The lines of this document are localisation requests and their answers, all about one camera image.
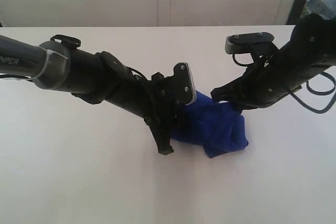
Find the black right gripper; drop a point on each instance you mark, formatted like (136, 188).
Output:
(256, 88)

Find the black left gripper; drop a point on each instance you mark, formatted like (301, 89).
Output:
(156, 100)

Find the blue towel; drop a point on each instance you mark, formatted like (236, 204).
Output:
(217, 127)

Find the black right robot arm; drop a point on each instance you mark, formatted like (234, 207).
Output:
(309, 52)

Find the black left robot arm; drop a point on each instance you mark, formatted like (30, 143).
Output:
(59, 65)

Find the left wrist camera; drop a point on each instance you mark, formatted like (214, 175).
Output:
(185, 83)

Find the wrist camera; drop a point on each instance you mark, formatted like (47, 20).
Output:
(185, 83)
(242, 43)

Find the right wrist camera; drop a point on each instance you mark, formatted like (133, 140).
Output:
(242, 43)

